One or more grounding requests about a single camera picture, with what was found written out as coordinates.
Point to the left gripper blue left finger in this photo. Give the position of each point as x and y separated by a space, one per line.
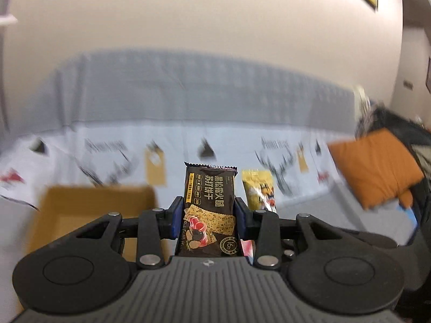
176 211

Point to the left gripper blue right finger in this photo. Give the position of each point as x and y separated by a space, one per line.
244 220

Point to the black cracker snack packet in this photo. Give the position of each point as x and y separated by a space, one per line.
209 218

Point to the large red snack bag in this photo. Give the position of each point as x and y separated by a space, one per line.
248 248

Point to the yellow snack packet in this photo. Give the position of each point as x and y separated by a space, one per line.
259 190

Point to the printed sofa cover cloth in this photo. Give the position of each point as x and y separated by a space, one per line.
135 116

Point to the brown cardboard box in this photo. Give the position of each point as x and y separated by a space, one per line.
64 209

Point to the orange cushion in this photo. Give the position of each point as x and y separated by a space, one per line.
378 168

